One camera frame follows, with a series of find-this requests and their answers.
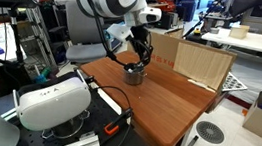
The small wooden box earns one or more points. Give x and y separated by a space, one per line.
239 31

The grey office chair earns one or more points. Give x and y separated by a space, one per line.
85 49

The white tape strip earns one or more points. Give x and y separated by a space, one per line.
201 85

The round floor drain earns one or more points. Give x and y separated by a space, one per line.
210 132

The white table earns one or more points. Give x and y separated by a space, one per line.
249 42

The black perforated breadboard plate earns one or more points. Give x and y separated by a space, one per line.
99 112

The orange black clamp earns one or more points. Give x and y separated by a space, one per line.
111 128

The black camera on tripod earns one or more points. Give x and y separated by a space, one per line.
15 1

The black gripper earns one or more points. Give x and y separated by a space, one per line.
139 34

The perforated white tray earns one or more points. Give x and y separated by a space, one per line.
234 84

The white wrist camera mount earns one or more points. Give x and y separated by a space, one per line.
119 33

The small silver pot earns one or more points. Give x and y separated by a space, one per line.
133 77

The white VR headset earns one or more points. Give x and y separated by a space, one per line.
55 102

